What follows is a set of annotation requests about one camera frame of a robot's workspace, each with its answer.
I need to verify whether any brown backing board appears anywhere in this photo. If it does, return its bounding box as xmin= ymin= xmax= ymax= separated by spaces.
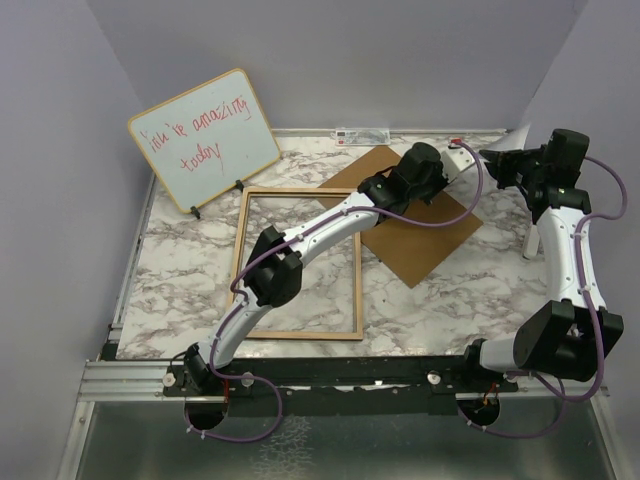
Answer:
xmin=321 ymin=146 xmax=483 ymax=288

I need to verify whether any clear acrylic sheet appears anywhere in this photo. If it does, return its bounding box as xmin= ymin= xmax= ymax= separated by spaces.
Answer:
xmin=240 ymin=196 xmax=354 ymax=333

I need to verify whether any wooden picture frame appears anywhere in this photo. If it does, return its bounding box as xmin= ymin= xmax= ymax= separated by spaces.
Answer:
xmin=231 ymin=187 xmax=364 ymax=341

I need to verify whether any landscape photo print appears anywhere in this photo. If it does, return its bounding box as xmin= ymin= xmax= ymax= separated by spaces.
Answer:
xmin=489 ymin=123 xmax=531 ymax=152

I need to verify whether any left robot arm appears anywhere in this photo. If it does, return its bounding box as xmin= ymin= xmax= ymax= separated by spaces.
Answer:
xmin=183 ymin=142 xmax=473 ymax=395

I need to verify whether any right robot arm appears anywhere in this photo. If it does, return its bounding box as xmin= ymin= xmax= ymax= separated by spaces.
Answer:
xmin=459 ymin=129 xmax=624 ymax=391

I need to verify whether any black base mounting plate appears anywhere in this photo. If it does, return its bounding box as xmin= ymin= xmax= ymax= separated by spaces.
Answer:
xmin=163 ymin=355 xmax=518 ymax=417

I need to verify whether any whiteboard with red writing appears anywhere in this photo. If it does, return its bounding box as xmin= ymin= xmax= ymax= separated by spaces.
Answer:
xmin=128 ymin=68 xmax=281 ymax=214

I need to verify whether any aluminium rail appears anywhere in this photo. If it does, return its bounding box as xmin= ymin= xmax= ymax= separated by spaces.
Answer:
xmin=74 ymin=354 xmax=612 ymax=401

